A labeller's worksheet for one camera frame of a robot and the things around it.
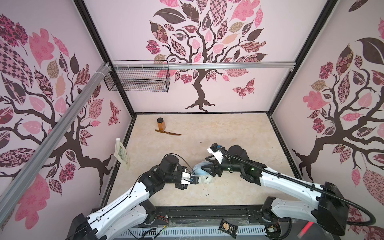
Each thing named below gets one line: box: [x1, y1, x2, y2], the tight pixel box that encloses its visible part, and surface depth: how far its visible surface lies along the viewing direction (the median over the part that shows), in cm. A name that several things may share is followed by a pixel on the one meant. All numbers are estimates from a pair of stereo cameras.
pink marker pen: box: [297, 221, 314, 239], surface depth 70 cm
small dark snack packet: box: [218, 218, 239, 239], surface depth 71 cm
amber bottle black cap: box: [157, 117, 166, 131], surface depth 106 cm
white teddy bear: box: [198, 175, 216, 185], surface depth 74 cm
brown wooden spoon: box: [155, 129, 183, 136], surface depth 110 cm
